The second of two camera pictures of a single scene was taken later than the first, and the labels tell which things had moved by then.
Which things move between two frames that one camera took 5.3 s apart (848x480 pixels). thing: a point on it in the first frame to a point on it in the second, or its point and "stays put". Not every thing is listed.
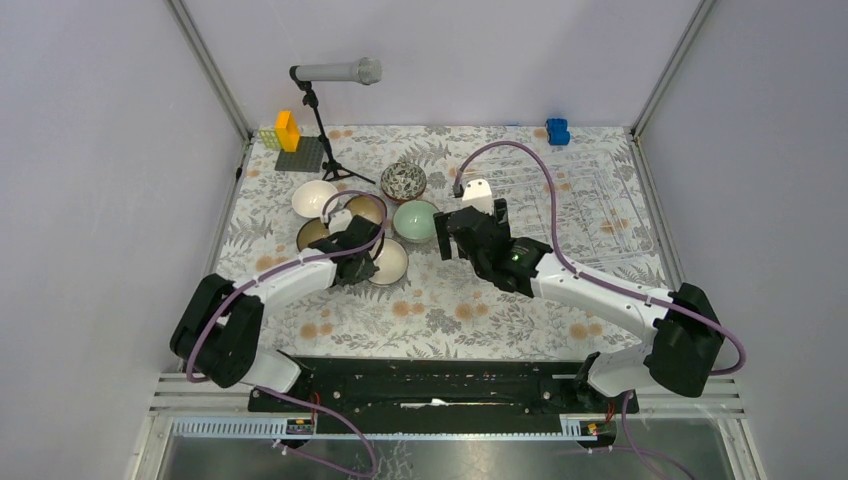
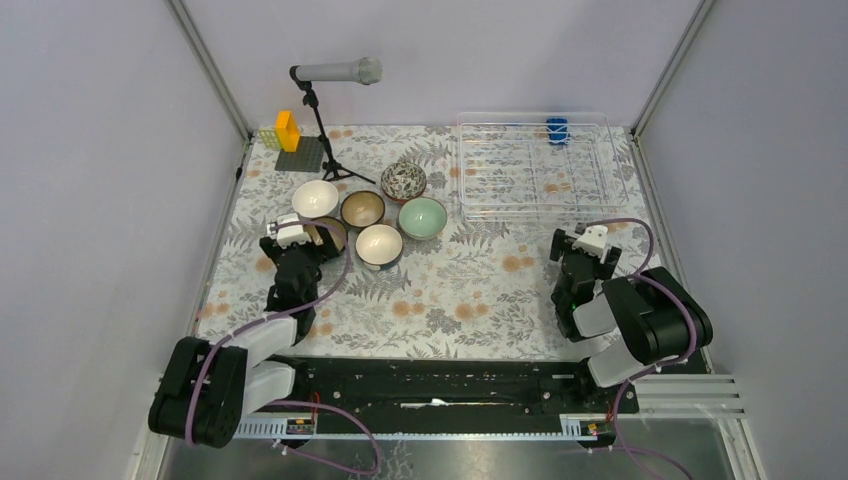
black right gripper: [443, 235] to [560, 243]
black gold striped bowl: [369, 207] stays put
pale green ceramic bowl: [413, 221] stays put
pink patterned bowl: [403, 181] stays put
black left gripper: [366, 271] to [272, 248]
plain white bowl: [309, 196] stays put
